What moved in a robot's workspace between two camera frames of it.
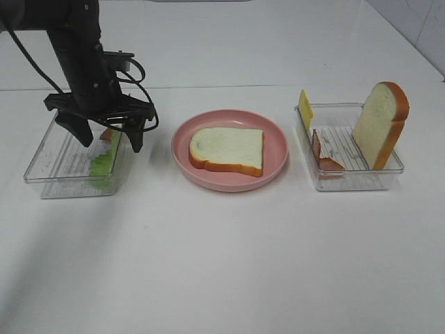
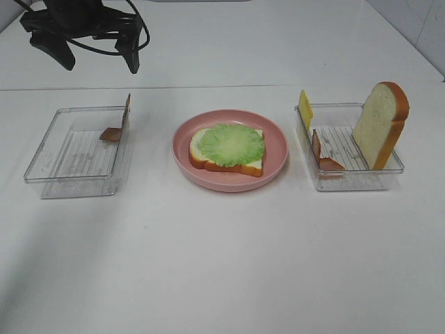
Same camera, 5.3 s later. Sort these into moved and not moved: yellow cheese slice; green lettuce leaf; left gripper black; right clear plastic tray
Moved: green lettuce leaf; left gripper black
Not moved: right clear plastic tray; yellow cheese slice
